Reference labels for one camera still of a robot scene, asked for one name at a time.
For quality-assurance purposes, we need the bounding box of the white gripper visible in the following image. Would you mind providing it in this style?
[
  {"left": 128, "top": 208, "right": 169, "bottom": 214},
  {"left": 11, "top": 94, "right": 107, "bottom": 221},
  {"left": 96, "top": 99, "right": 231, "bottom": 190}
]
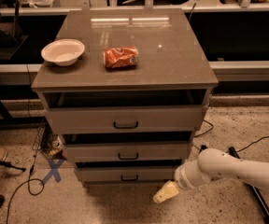
[{"left": 153, "top": 161, "right": 208, "bottom": 203}]

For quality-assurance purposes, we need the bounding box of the grey drawer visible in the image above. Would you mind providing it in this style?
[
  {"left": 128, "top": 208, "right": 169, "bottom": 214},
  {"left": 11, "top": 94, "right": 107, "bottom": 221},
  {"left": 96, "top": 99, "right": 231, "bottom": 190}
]
[
  {"left": 75, "top": 160, "right": 182, "bottom": 184},
  {"left": 45, "top": 90, "right": 206, "bottom": 134},
  {"left": 65, "top": 131, "right": 192, "bottom": 162}
]

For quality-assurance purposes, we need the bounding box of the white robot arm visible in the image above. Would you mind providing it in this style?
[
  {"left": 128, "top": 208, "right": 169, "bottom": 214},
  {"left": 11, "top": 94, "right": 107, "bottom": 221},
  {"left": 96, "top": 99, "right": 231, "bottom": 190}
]
[{"left": 153, "top": 148, "right": 269, "bottom": 203}]

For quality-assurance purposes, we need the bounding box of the grey drawer cabinet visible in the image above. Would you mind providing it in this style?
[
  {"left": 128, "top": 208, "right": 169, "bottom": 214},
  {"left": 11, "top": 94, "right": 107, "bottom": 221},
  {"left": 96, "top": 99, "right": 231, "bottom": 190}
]
[{"left": 31, "top": 8, "right": 219, "bottom": 189}]

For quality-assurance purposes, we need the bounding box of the black metal bar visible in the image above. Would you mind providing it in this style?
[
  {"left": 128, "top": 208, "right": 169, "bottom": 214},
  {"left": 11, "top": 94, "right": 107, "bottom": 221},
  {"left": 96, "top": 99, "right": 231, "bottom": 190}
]
[{"left": 228, "top": 147, "right": 269, "bottom": 224}]

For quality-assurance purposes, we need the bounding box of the blue tape cross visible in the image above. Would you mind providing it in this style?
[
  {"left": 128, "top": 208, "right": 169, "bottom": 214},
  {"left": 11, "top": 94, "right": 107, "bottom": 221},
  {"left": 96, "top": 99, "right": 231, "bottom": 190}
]
[{"left": 42, "top": 160, "right": 64, "bottom": 185}]

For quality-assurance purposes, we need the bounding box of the crushed orange soda can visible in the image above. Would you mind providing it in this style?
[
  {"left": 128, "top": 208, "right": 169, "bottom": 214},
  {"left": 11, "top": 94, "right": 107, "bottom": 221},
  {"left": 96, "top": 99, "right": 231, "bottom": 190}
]
[{"left": 103, "top": 46, "right": 138, "bottom": 69}]

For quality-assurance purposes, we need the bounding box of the white paper bowl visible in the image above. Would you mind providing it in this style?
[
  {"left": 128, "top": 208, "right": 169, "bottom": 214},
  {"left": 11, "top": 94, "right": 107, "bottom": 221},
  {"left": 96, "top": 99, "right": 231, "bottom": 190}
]
[{"left": 41, "top": 39, "right": 85, "bottom": 66}]

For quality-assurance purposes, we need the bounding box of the black stick tool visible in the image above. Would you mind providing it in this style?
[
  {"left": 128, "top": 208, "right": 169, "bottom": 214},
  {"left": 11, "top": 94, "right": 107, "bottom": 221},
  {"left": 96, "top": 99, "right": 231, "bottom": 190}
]
[{"left": 0, "top": 161, "right": 26, "bottom": 172}]

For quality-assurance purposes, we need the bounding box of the black floor cable right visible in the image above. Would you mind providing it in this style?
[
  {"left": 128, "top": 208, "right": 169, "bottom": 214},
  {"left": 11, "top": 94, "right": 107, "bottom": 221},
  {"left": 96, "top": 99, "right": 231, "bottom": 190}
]
[{"left": 192, "top": 119, "right": 269, "bottom": 154}]

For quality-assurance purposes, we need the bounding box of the wire basket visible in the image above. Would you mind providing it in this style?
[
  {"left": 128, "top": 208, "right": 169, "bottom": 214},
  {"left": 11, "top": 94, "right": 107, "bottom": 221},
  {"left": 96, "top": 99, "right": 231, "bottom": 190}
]
[{"left": 32, "top": 122, "right": 63, "bottom": 160}]

